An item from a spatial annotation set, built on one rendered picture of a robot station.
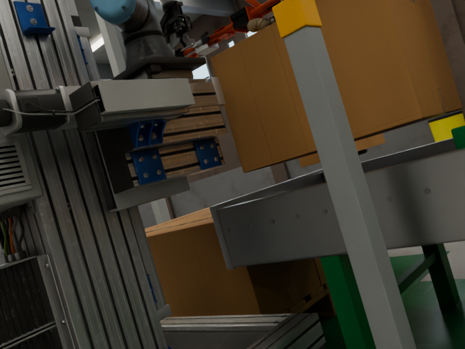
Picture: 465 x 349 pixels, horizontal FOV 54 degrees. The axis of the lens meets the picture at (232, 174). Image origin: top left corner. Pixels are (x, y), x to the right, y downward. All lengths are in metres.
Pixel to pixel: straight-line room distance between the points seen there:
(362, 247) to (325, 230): 0.27
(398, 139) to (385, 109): 6.23
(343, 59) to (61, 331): 1.01
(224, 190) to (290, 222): 8.23
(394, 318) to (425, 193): 0.28
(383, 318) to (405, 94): 0.55
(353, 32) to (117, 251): 0.86
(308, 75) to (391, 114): 0.34
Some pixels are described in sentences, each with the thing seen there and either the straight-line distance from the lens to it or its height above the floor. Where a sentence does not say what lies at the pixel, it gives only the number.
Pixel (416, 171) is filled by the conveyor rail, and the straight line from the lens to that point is 1.10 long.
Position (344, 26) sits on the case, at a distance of 1.32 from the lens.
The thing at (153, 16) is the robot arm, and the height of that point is 1.18.
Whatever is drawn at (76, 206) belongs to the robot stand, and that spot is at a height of 0.72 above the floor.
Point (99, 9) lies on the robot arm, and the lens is 1.26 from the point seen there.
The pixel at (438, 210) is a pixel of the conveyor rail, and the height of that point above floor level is 0.48.
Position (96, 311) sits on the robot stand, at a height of 0.45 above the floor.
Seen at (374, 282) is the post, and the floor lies 0.39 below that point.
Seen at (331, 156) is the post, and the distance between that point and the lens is 0.98.
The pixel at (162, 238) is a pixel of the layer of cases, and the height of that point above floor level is 0.52.
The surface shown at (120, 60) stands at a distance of 5.49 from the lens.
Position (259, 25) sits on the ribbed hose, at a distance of 1.57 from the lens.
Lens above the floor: 0.67
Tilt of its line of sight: 1 degrees up
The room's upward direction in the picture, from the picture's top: 16 degrees counter-clockwise
